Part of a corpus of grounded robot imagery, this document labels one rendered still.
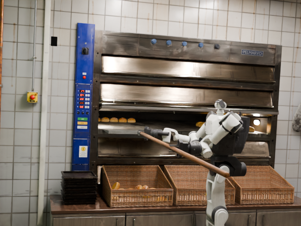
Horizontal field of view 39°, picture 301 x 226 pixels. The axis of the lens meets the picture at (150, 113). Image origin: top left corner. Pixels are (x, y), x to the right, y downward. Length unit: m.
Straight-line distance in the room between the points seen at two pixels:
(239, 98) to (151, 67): 0.98
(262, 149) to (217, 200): 1.30
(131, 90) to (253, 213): 1.59
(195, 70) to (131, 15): 0.82
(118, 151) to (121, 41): 1.04
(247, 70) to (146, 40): 1.10
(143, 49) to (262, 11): 1.30
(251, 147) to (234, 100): 0.53
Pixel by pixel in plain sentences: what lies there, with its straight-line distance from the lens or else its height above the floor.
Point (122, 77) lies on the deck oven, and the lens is 4.06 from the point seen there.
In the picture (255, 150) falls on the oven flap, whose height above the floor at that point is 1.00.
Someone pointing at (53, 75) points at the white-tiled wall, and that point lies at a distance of 3.99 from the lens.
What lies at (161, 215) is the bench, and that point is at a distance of 3.75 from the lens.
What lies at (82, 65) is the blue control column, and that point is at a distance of 3.98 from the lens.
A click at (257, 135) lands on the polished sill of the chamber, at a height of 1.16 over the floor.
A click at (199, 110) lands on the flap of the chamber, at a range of 4.12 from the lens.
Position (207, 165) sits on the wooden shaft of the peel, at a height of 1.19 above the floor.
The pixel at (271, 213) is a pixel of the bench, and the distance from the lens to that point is 4.17.
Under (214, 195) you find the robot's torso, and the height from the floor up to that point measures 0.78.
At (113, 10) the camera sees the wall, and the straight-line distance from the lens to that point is 4.11.
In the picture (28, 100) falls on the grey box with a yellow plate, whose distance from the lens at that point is 3.92.
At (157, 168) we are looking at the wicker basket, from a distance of 4.18.
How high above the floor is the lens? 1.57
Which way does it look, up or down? 3 degrees down
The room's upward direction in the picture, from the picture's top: 3 degrees clockwise
